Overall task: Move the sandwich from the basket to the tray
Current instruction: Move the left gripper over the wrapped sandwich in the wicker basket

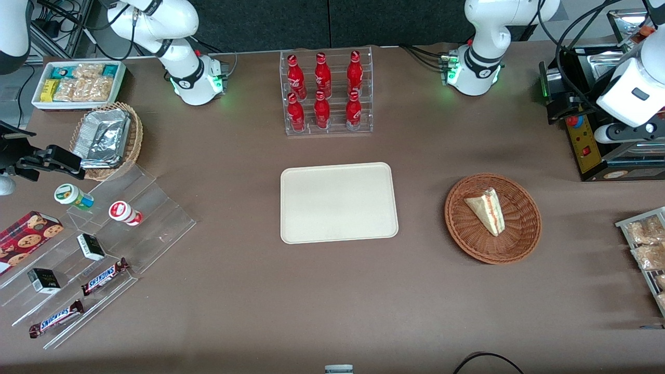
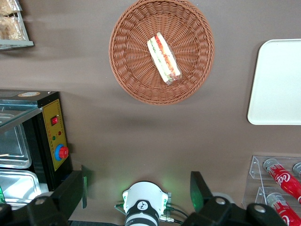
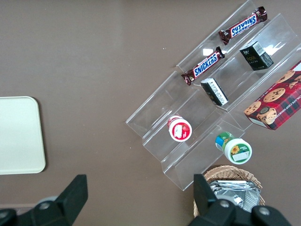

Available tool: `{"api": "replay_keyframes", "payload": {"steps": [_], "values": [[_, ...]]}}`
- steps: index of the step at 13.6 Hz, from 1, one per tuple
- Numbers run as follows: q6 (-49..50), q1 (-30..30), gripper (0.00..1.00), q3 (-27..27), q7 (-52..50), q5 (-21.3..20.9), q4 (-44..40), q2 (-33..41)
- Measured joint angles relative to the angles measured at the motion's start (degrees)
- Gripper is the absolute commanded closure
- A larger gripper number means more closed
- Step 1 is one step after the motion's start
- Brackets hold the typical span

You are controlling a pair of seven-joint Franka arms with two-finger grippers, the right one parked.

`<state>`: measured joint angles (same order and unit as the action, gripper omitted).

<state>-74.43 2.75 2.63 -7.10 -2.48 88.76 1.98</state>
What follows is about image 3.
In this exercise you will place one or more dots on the Snickers chocolate bar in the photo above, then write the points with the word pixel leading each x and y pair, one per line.
pixel 204 65
pixel 243 25

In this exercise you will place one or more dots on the light wicker basket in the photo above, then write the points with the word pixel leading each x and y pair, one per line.
pixel 232 170

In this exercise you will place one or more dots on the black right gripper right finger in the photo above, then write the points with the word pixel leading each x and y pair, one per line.
pixel 207 202

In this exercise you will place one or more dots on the red plaid cookie box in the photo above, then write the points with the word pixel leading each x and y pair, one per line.
pixel 277 99

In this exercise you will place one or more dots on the clear acrylic tiered stand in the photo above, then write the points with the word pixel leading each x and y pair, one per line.
pixel 160 110
pixel 237 70

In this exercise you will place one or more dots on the beige plastic tray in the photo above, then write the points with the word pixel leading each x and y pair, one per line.
pixel 18 134

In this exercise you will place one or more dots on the small black carton box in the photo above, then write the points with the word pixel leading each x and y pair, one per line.
pixel 255 57
pixel 215 91

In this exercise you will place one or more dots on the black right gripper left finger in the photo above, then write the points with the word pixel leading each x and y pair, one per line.
pixel 70 202

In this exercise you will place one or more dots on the red lid small jar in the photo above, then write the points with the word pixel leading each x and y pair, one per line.
pixel 180 130

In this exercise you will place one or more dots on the green lid small jar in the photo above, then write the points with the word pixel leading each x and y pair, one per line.
pixel 237 150

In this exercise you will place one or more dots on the silver foil packet stack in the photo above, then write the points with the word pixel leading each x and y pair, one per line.
pixel 235 190

